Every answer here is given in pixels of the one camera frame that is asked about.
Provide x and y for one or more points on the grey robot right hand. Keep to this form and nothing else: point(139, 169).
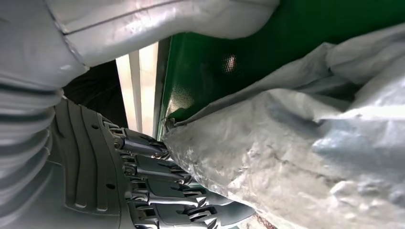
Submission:
point(95, 177)

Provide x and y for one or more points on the green conveyor belt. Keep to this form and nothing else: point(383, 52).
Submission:
point(221, 79)

